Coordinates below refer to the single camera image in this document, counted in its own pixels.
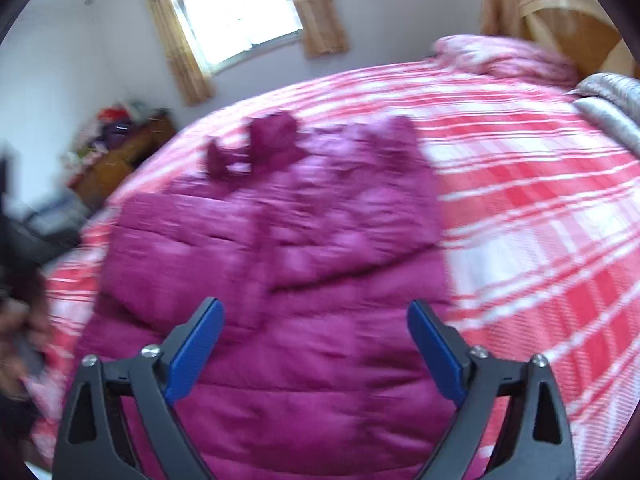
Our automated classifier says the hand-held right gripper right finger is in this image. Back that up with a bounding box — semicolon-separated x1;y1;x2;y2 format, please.
406;300;578;480

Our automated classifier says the bed with red plaid sheet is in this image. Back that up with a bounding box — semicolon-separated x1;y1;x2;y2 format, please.
22;57;640;480

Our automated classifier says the window with metal frame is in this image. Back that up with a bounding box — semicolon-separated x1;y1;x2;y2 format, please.
165;0;306;73

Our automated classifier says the folded pink blanket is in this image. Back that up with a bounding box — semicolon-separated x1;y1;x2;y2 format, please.
432;34;581;88

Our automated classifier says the magenta down jacket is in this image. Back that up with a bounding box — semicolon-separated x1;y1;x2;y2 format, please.
75;112;493;480

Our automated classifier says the purple bundle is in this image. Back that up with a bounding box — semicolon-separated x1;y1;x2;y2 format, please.
102;122;135;145

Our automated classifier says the person's left hand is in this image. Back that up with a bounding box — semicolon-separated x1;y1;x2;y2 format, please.
0;302;51;401

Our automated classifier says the short yellow curtain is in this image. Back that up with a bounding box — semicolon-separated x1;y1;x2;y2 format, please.
277;0;351;58

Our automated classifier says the grey striped pillow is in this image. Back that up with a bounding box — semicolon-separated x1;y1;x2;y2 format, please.
567;72;640;121

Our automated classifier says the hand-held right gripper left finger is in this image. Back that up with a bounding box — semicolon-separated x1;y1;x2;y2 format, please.
52;297;226;480

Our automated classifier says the long yellow curtain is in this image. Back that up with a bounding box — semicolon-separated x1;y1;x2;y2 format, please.
137;0;216;106

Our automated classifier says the wooden headboard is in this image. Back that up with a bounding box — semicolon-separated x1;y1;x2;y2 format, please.
515;0;640;81

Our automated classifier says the grey floral pillow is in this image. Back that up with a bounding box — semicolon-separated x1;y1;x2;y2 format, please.
572;97;640;153

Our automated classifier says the wooden desk with drawers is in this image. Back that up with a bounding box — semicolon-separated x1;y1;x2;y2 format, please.
67;110;178;206

